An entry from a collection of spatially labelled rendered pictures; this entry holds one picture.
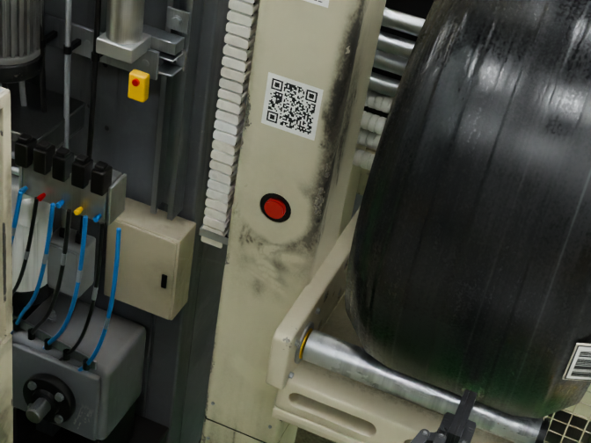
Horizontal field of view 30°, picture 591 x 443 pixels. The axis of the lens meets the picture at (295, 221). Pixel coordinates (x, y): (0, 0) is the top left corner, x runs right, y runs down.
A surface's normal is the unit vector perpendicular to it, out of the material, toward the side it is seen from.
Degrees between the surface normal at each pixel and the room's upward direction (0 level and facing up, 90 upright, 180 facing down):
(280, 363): 90
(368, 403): 0
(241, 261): 90
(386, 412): 0
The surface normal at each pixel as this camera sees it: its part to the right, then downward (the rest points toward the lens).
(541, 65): -0.13, -0.30
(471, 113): -0.21, -0.09
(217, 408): -0.37, 0.50
